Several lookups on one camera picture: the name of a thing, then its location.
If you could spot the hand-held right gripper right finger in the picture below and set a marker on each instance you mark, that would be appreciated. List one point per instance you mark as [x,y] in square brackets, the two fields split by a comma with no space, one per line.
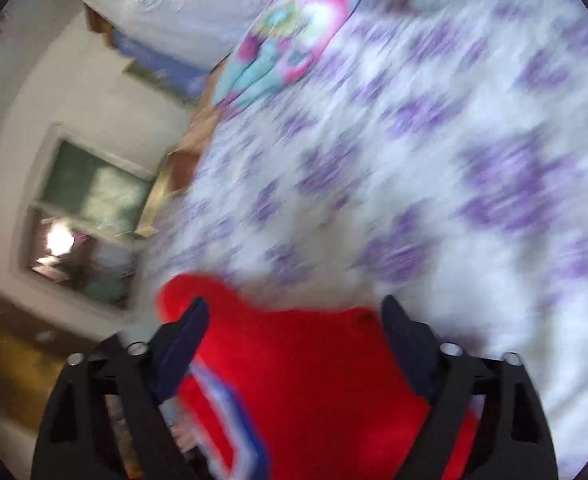
[414,355]

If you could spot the brown cushion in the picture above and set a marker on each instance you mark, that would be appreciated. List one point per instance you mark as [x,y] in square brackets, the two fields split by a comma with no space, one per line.
[194,135]

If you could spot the gold bed frame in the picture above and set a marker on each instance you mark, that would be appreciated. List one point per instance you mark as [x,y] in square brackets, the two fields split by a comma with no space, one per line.
[151,200]

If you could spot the window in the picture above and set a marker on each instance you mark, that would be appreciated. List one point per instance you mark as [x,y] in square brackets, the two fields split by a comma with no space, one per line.
[89,190]

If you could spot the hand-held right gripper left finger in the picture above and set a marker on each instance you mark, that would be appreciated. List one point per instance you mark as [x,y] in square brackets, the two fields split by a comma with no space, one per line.
[181,355]

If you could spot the white lace cover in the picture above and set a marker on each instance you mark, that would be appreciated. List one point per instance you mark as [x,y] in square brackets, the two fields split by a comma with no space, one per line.
[174,0]

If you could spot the yellow wooden cabinet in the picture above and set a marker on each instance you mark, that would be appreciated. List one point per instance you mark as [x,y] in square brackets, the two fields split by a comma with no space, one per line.
[19,360]

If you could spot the green picture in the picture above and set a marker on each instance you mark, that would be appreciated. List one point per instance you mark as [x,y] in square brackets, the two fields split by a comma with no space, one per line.
[149,74]

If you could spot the red pants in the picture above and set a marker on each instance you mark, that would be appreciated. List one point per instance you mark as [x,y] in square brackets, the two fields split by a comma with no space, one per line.
[314,385]

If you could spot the folded floral quilt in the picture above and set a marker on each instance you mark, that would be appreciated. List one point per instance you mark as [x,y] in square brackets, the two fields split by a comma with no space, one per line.
[284,35]

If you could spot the wooden box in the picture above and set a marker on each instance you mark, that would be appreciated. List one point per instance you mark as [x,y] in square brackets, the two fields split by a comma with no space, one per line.
[99,22]

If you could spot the blue patterned bag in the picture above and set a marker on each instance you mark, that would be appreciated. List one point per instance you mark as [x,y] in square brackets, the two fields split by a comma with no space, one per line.
[179,77]

